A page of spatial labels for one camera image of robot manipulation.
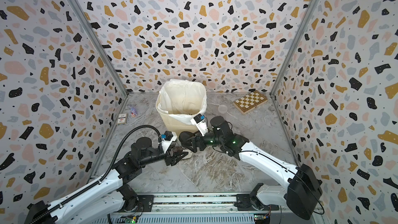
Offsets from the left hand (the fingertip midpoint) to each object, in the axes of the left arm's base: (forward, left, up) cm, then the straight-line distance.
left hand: (185, 147), depth 72 cm
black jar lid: (+7, 0, 0) cm, 7 cm away
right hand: (+2, -1, +3) cm, 4 cm away
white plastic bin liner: (+33, +5, -2) cm, 34 cm away
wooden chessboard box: (+44, -42, -17) cm, 63 cm away
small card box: (+30, +46, -17) cm, 58 cm away
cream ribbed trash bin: (+14, +7, -2) cm, 15 cm away
